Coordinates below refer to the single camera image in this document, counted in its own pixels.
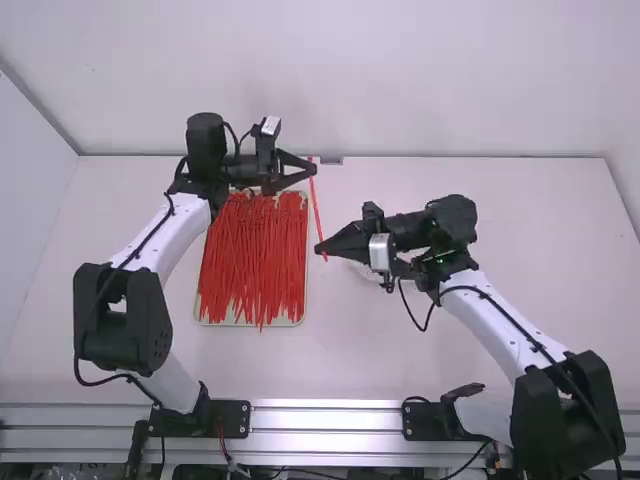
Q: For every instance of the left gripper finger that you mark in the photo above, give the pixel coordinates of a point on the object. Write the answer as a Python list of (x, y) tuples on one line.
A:
[(290, 182), (295, 161)]

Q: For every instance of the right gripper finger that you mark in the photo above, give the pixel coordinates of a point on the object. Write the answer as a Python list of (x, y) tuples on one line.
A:
[(355, 234), (352, 254)]

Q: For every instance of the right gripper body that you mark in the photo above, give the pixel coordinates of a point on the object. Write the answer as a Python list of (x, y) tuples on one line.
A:
[(412, 230)]

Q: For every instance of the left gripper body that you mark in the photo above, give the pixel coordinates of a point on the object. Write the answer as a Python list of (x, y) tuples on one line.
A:
[(250, 167)]

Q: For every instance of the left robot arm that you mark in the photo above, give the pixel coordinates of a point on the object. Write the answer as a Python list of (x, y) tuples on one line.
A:
[(165, 235)]

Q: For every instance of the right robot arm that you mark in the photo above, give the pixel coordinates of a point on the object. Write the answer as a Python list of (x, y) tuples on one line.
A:
[(500, 320)]

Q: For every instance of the pale tray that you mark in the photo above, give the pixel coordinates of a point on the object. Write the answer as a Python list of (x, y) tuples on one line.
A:
[(298, 321)]

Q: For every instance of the silver rails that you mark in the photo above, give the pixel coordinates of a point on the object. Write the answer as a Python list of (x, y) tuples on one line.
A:
[(325, 420)]

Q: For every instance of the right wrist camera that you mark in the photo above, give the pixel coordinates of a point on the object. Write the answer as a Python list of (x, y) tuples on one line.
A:
[(380, 252)]

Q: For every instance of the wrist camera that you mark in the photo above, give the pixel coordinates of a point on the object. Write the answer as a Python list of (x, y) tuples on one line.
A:
[(270, 126), (380, 252)]

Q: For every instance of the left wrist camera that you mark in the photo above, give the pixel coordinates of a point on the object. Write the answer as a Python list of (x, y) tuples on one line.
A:
[(270, 126)]

